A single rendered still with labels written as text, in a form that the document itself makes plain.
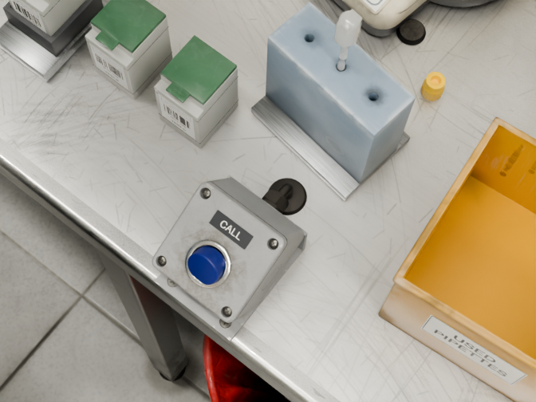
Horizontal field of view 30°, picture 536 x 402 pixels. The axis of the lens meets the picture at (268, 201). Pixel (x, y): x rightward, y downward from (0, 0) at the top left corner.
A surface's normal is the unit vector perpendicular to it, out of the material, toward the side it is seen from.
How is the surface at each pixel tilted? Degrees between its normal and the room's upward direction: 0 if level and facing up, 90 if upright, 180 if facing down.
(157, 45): 90
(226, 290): 30
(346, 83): 0
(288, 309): 0
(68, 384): 0
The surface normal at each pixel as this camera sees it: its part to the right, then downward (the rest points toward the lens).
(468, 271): 0.02, -0.33
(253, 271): -0.29, 0.07
